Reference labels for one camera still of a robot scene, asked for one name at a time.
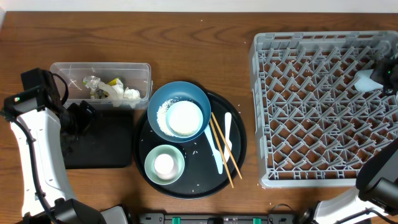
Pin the white rice pile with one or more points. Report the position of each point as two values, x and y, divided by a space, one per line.
161 116

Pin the wooden chopstick left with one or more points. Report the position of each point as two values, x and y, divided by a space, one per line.
221 152

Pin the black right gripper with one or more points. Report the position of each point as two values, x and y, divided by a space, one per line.
380 73

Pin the wooden chopstick right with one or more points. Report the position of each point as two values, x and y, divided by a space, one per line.
232 159

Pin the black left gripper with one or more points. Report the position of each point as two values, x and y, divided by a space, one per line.
86 111

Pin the mint green bowl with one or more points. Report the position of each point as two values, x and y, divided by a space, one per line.
179 163

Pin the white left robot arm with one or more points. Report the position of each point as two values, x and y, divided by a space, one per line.
41 123

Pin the light blue spoon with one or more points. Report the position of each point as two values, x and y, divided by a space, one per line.
216 153

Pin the light blue cup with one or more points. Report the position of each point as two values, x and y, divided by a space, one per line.
364 82

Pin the dark blue bowl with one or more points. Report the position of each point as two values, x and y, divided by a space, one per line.
178 91

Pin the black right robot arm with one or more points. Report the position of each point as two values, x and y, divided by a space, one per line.
375 192

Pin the light blue small plate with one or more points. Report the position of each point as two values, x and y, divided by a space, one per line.
184 119

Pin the wooden chopstick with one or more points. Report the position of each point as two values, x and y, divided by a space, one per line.
221 152
232 159

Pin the clear plastic wrapper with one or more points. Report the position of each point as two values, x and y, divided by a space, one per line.
92 82

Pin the white tissue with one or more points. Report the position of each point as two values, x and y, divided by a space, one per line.
115 92
132 96

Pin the clear plastic waste bin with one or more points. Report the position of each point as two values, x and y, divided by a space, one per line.
133 75

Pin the black rail with green clips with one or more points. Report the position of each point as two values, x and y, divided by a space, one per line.
161 217

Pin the white plastic knife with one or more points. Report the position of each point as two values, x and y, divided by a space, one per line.
227 129

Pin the round black tray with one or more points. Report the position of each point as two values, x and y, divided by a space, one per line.
200 177

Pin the black rectangular tray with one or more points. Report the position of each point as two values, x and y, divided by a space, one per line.
106 144

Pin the pink cup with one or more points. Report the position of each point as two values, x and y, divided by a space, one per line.
164 166

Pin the grey dishwasher rack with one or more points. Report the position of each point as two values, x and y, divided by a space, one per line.
313 128

